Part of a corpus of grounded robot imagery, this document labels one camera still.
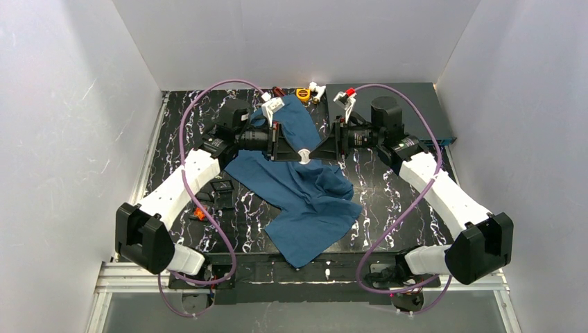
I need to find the small white figurine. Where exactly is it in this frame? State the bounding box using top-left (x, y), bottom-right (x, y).
top-left (309, 81), bottom-right (326, 104)

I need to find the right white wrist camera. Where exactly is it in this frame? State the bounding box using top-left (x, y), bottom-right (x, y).
top-left (333, 88), bottom-right (356, 123)

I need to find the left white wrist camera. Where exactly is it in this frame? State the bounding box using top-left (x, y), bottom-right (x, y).
top-left (261, 92), bottom-right (285, 126)

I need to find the dark grey network switch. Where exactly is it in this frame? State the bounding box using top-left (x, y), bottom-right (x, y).
top-left (325, 83), bottom-right (456, 146)

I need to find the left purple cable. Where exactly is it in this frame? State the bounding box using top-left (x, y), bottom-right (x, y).
top-left (157, 80), bottom-right (272, 319)

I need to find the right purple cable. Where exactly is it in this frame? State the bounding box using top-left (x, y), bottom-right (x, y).
top-left (351, 83), bottom-right (453, 315)

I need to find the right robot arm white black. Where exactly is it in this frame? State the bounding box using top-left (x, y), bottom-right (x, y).
top-left (310, 89), bottom-right (514, 284)

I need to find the aluminium frame rail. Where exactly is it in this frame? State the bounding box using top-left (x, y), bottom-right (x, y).
top-left (85, 259), bottom-right (521, 332)

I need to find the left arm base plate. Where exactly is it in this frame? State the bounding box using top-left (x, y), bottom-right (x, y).
top-left (168, 264), bottom-right (236, 290)

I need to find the yellow tape measure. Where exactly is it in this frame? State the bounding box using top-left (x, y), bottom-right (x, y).
top-left (295, 88), bottom-right (311, 103)

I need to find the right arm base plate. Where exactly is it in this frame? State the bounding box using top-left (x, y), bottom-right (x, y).
top-left (363, 264), bottom-right (447, 316)

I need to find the red flower brooch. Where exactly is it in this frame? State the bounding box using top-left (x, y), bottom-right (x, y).
top-left (192, 207), bottom-right (207, 221)

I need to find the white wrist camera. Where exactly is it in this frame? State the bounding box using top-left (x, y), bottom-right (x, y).
top-left (333, 88), bottom-right (356, 123)
top-left (261, 92), bottom-right (285, 126)

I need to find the black square tray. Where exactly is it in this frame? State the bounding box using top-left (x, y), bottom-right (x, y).
top-left (209, 180), bottom-right (234, 193)
top-left (195, 192), bottom-right (214, 205)

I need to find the purple cable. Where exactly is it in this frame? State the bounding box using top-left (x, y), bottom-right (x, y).
top-left (157, 80), bottom-right (272, 319)
top-left (351, 83), bottom-right (453, 315)

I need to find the round orange pin badge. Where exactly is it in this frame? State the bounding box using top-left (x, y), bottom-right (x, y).
top-left (297, 148), bottom-right (311, 165)

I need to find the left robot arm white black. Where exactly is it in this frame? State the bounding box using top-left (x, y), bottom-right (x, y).
top-left (115, 97), bottom-right (302, 276)

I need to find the blue t-shirt garment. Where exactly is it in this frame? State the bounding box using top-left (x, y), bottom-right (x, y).
top-left (224, 94), bottom-right (364, 269)

